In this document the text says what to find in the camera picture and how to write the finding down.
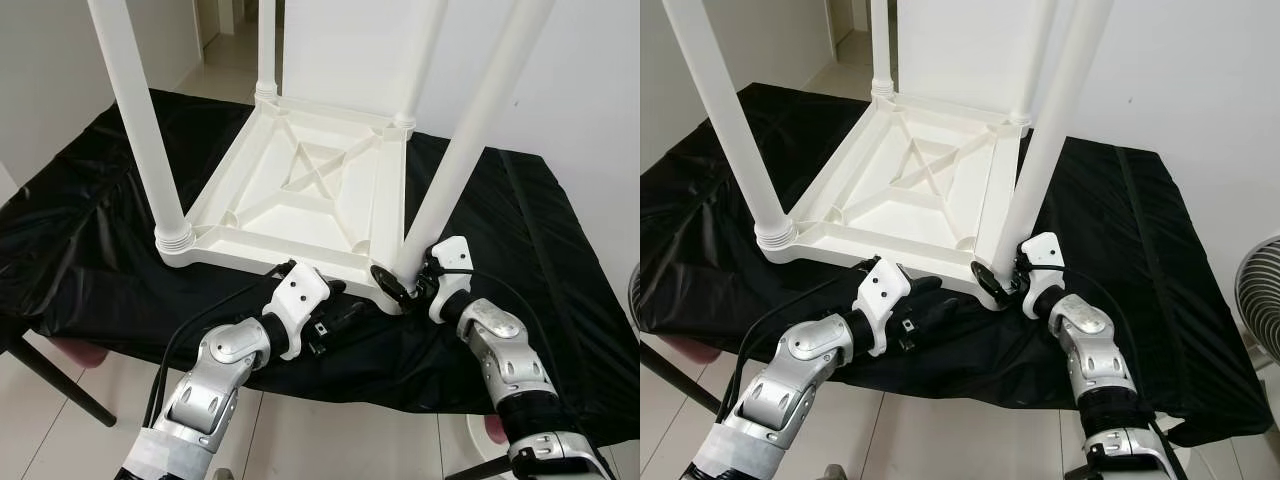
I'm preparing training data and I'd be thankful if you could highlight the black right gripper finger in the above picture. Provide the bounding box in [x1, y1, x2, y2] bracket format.
[370, 262, 412, 302]
[972, 259, 1007, 300]

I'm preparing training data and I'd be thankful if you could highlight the black table cloth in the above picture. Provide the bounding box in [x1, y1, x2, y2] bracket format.
[640, 82, 1246, 446]
[0, 88, 641, 441]

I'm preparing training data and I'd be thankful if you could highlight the black metal table leg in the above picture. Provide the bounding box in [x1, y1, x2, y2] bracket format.
[10, 340, 116, 429]
[640, 335, 723, 416]
[445, 455, 511, 480]

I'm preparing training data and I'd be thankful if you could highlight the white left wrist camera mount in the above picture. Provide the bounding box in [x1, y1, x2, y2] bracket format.
[265, 265, 333, 361]
[855, 258, 913, 356]

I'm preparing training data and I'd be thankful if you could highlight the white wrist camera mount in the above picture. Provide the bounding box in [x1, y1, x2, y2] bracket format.
[855, 258, 913, 356]
[1020, 232, 1066, 319]
[428, 236, 473, 323]
[265, 265, 333, 361]

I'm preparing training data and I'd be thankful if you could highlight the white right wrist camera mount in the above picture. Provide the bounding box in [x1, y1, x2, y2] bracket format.
[428, 236, 473, 323]
[1020, 232, 1066, 319]

